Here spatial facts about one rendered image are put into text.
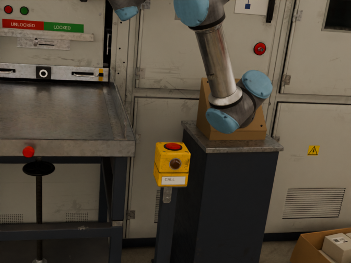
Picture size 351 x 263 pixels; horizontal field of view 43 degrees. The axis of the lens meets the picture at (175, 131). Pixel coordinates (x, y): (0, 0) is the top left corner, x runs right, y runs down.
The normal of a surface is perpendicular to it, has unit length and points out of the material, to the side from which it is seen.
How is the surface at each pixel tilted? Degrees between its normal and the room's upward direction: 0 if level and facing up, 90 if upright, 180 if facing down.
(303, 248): 75
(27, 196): 90
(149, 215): 90
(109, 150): 90
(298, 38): 90
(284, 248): 0
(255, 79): 41
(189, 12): 110
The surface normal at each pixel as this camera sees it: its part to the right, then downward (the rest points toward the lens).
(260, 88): 0.33, -0.49
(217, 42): 0.41, 0.46
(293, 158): 0.23, 0.33
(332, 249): -0.89, 0.07
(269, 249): 0.09, -0.94
